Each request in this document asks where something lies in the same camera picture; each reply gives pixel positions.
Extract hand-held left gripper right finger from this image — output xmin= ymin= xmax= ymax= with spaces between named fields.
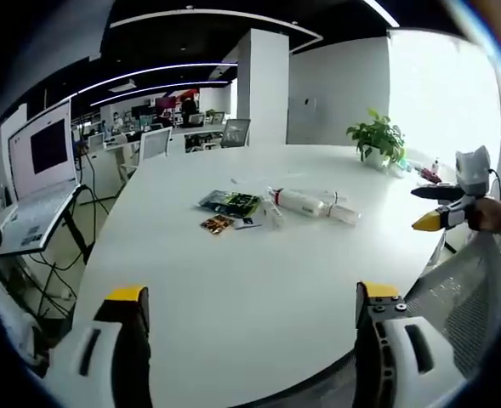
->
xmin=354 ymin=280 xmax=469 ymax=408

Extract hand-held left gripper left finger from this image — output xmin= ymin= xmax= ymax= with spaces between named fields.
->
xmin=48 ymin=285 xmax=151 ymax=408

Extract person's right hand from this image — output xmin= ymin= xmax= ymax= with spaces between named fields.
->
xmin=466 ymin=196 xmax=501 ymax=235

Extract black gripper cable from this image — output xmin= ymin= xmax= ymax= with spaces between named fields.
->
xmin=487 ymin=167 xmax=501 ymax=200

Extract small white card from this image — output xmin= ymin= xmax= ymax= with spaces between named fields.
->
xmin=233 ymin=216 xmax=264 ymax=231

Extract black laptop stand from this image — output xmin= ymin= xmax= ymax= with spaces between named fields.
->
xmin=41 ymin=183 xmax=96 ymax=273

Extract white open laptop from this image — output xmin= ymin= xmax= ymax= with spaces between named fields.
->
xmin=0 ymin=99 xmax=83 ymax=258

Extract small orange skincare sachet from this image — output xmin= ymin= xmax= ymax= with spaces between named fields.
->
xmin=198 ymin=215 xmax=235 ymax=235

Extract large white skincare bottle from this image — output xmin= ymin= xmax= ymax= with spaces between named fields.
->
xmin=271 ymin=186 xmax=333 ymax=218

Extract small white skincare bottle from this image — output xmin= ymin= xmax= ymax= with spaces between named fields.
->
xmin=259 ymin=197 xmax=286 ymax=231

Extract green skincare sachet packet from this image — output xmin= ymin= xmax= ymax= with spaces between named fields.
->
xmin=193 ymin=190 xmax=263 ymax=218

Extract green potted plant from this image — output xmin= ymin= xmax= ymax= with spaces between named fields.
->
xmin=345 ymin=107 xmax=407 ymax=170

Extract black floor cables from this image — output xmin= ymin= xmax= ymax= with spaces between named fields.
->
xmin=3 ymin=186 xmax=126 ymax=324

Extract small red items pile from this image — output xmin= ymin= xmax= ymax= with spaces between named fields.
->
xmin=415 ymin=166 xmax=443 ymax=184

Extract clear skincare bottle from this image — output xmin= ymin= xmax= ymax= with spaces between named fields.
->
xmin=326 ymin=202 xmax=362 ymax=227

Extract white mesh office chair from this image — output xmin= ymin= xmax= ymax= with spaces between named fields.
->
xmin=221 ymin=118 xmax=252 ymax=150
xmin=120 ymin=126 xmax=174 ymax=182

